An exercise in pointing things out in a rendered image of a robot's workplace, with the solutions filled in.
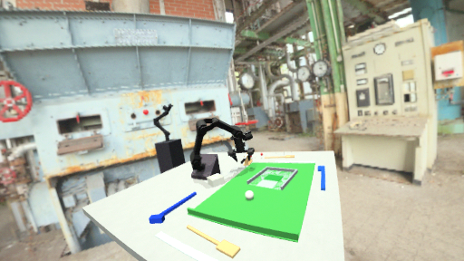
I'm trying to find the white golf ball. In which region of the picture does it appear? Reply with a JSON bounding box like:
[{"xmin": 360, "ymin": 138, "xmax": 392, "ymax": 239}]
[{"xmin": 246, "ymin": 190, "xmax": 254, "ymax": 199}]

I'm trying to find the green flat mat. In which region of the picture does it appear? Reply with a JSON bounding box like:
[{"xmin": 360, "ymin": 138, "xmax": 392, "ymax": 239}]
[{"xmin": 194, "ymin": 162, "xmax": 315, "ymax": 235}]

